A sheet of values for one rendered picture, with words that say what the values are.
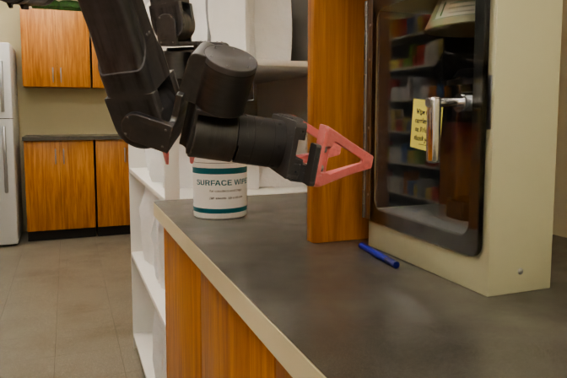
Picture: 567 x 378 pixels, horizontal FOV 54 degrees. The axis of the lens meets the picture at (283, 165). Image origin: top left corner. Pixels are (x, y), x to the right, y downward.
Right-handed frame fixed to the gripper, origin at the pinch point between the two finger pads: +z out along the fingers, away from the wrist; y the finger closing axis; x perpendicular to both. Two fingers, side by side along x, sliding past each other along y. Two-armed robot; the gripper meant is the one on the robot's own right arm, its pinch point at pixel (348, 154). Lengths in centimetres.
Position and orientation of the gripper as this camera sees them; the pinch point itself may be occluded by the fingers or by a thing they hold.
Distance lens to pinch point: 69.3
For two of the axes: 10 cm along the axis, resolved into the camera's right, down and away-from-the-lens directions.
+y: -2.8, -1.8, 9.4
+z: 9.4, 1.3, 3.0
